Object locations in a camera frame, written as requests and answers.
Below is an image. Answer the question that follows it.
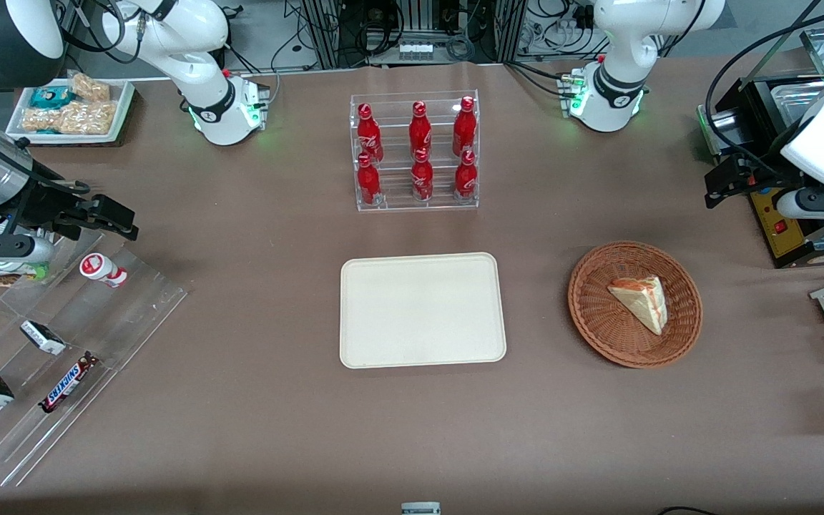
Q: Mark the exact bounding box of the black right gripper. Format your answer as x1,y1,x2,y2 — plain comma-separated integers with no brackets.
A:
4,179,139,241

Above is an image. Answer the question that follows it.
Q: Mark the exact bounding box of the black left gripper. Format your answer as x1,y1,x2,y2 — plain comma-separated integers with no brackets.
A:
705,154,805,210

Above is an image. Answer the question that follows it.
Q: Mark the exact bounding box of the triangle sandwich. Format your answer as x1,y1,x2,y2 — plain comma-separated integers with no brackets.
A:
607,275,669,336

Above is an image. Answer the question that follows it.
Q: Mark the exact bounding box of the white snack tray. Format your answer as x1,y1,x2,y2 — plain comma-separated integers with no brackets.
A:
6,77,136,146

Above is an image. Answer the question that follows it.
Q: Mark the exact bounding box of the brown wicker basket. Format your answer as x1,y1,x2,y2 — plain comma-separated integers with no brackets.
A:
567,241,703,369

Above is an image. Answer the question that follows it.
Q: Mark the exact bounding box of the cream plastic tray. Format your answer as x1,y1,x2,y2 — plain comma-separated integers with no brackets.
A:
340,252,507,369

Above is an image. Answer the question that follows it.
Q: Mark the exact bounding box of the white red yogurt bottle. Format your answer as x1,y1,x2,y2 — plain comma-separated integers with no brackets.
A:
79,252,128,288

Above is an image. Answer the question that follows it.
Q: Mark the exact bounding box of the black food warmer machine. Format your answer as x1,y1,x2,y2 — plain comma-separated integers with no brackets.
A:
697,72,824,270

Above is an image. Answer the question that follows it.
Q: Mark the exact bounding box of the green white packet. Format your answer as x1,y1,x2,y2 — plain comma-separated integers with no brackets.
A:
0,261,50,280

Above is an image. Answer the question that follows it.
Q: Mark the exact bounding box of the clear acrylic stepped shelf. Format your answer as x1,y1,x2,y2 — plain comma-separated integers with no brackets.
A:
0,229,189,489

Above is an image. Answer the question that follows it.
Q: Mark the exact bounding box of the clear bag of puffed snacks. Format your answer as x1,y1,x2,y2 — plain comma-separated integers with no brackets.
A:
22,107,62,133
58,100,118,135
69,72,111,102

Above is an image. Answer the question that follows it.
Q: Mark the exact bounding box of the clear plastic food pan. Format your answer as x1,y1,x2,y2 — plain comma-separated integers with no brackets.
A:
773,75,824,119

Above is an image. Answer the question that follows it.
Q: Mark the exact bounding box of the teal snack packet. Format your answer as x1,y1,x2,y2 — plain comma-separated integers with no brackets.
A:
30,86,73,109

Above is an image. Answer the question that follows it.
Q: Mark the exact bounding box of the Snickers chocolate bar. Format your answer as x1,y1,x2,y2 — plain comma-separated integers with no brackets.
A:
39,352,99,413

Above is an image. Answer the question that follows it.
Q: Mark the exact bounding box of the red cola bottle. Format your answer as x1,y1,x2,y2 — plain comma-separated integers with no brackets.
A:
356,103,384,164
454,149,478,199
356,152,382,207
409,101,433,160
453,96,477,157
411,148,434,202

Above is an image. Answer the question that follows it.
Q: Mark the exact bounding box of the clear acrylic bottle rack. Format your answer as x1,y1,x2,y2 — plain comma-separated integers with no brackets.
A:
349,90,481,212

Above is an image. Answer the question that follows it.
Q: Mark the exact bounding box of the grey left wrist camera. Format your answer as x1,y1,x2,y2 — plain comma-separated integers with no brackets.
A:
775,187,824,221

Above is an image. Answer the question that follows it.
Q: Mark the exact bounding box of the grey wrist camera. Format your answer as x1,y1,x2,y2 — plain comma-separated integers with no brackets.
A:
0,232,55,263
775,187,824,221

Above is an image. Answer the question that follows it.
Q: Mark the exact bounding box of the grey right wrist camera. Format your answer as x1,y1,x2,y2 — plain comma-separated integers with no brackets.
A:
0,232,55,263

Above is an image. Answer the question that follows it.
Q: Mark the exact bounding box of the aluminium frame rack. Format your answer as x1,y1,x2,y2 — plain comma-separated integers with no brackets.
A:
301,0,527,69

